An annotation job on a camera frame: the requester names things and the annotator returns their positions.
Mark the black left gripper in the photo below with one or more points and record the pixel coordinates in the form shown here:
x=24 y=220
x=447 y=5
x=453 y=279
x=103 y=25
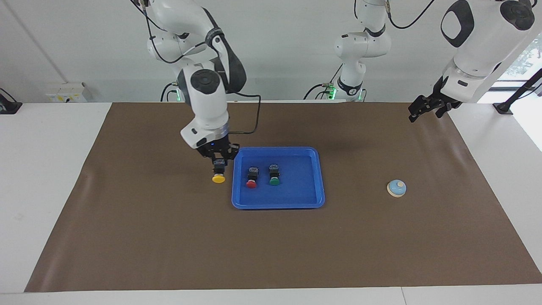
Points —
x=440 y=101

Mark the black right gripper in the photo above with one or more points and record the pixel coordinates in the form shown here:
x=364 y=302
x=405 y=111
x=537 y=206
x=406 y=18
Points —
x=220 y=150

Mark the yellow push button switch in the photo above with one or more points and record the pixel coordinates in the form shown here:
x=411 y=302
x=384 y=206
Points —
x=218 y=178

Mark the red push button switch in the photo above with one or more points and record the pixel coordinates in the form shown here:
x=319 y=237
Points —
x=251 y=184

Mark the green push button switch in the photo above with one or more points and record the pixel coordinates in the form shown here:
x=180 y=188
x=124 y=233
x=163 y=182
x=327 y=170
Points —
x=275 y=182

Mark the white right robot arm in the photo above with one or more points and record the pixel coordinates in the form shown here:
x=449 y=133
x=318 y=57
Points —
x=207 y=106

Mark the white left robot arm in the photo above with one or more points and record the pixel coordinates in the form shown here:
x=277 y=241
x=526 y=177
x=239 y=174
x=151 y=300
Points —
x=478 y=42

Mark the light blue call bell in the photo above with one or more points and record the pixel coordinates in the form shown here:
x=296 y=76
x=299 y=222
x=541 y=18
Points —
x=396 y=187

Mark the blue plastic tray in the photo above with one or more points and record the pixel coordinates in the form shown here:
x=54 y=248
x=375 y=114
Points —
x=300 y=190

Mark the brown table mat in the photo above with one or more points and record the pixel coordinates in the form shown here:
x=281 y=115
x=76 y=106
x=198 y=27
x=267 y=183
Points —
x=275 y=245

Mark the black table clamp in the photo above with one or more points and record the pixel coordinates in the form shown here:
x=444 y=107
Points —
x=7 y=106

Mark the white wall socket box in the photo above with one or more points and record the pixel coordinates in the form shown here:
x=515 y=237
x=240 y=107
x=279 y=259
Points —
x=65 y=93

